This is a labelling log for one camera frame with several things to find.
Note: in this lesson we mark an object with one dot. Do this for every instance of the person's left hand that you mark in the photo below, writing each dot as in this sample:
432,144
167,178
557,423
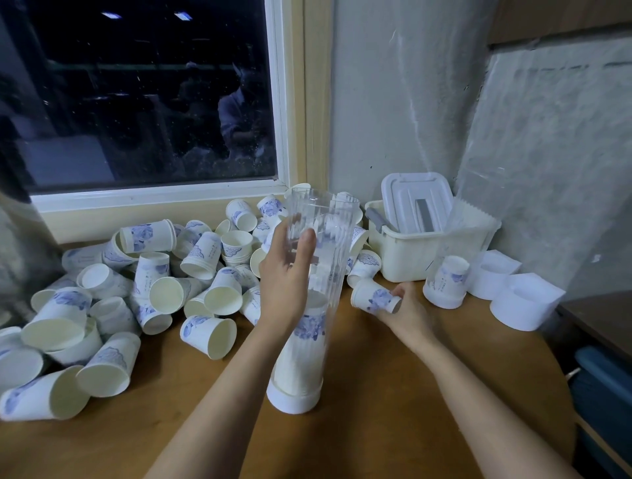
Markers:
286,291

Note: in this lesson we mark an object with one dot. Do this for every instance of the person's right hand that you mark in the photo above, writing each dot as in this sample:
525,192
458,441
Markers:
413,321

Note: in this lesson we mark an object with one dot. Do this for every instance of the single blue-printed paper cup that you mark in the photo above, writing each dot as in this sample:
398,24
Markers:
370,294

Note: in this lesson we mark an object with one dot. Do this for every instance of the nested stack of paper cups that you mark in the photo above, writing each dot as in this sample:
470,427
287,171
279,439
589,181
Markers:
301,360
449,281

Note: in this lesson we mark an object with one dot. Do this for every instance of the clear cup dispenser tube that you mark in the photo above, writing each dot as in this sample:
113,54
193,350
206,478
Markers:
336,222

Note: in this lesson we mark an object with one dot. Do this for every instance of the pile of paper cups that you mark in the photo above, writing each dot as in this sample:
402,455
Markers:
99,306

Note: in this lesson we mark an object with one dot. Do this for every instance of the person's left forearm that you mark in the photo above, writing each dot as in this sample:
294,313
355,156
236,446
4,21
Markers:
217,414

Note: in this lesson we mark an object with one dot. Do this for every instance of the person's right forearm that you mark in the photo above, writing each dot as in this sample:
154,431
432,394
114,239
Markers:
494,414

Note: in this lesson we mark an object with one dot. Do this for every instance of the translucent plastic box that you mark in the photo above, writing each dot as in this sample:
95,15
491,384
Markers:
434,252

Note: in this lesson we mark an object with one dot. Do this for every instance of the white plastic lid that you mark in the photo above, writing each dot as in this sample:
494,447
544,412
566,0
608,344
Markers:
417,202

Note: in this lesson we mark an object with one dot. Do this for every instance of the dark wooden side counter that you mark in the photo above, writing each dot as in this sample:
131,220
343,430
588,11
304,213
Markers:
602,326

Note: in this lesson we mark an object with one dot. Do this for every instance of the blue bin with tan rim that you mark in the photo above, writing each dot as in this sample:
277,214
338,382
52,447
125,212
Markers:
604,405

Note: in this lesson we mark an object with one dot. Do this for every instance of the clear plastic bag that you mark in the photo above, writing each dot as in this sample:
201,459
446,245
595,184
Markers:
553,158

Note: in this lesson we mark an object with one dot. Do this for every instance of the white framed window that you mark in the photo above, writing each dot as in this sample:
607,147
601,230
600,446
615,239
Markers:
158,99

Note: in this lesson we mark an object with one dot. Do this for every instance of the brown wooden wall cabinet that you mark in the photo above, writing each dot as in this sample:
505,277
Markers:
563,20

